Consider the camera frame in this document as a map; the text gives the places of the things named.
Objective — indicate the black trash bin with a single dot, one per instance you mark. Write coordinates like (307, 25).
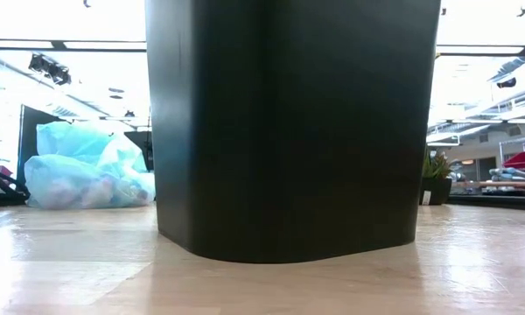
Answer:
(289, 131)

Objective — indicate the teal plastic trash bag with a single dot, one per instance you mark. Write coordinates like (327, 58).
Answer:
(79, 179)

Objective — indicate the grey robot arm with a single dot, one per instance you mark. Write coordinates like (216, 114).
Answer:
(512, 174)
(457, 176)

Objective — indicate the black partition panel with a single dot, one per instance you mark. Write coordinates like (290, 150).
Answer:
(145, 149)

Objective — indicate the potted succulent plant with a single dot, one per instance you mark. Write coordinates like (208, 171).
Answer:
(435, 188)

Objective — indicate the black ceiling spotlights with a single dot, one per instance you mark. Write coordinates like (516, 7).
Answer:
(52, 70)

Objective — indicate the wooden workbench on casters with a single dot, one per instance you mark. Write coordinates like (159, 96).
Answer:
(499, 184)

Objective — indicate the black ceiling device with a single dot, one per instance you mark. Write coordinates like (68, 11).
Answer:
(506, 82)

